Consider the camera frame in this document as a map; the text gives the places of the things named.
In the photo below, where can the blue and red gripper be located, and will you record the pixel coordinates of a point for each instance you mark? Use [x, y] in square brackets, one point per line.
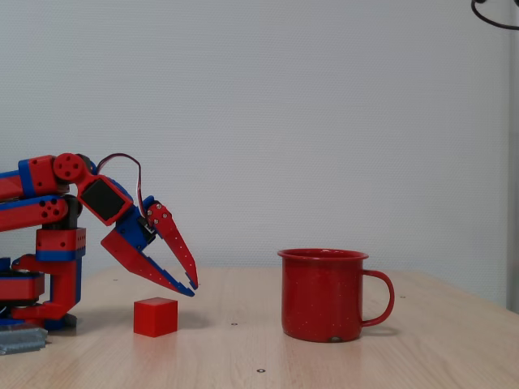
[130, 239]

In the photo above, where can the red cube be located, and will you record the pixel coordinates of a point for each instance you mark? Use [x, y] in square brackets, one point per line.
[156, 318]

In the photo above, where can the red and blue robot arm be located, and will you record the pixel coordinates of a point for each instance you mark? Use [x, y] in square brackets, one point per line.
[40, 174]

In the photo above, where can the red enamel mug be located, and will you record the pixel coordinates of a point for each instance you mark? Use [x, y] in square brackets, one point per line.
[320, 296]

